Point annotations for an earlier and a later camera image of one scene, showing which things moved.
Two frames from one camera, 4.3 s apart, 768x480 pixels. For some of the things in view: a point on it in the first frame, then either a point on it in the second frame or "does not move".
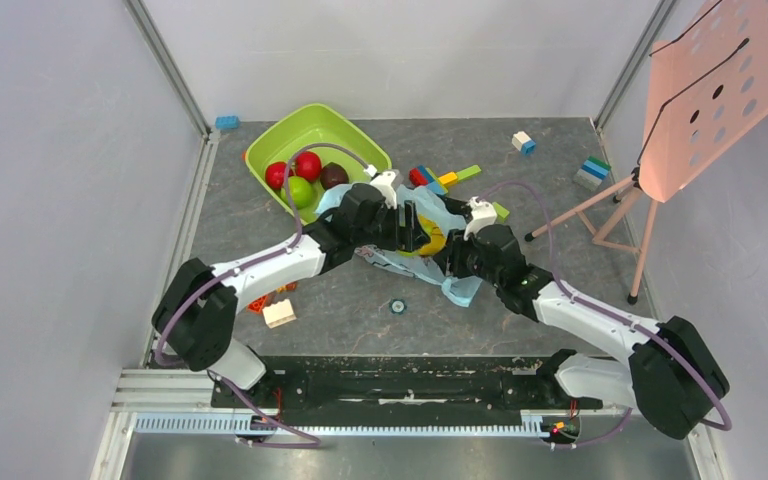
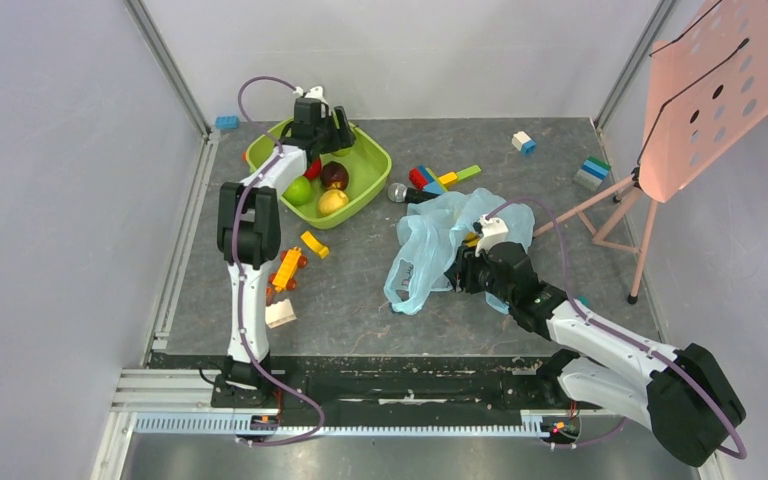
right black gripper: (459, 245) does not move
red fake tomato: (308, 165) does not move
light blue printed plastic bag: (460, 290) → (431, 233)
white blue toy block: (523, 143) does not move
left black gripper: (407, 237) → (343, 138)
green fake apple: (301, 191) does not move
